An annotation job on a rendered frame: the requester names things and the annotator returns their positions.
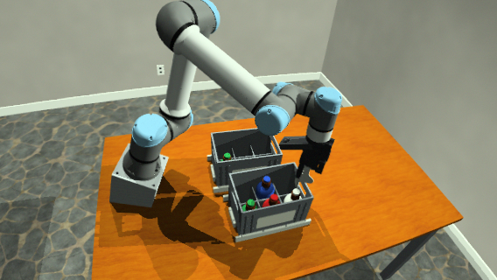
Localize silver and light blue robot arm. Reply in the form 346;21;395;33
122;0;342;181

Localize green bottle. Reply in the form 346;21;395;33
242;199;258;212
221;153;232;161

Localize white bottle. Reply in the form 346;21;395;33
283;189;302;203

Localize blue bottle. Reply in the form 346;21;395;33
255;176;275;200

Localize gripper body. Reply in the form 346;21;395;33
299;136;334;174

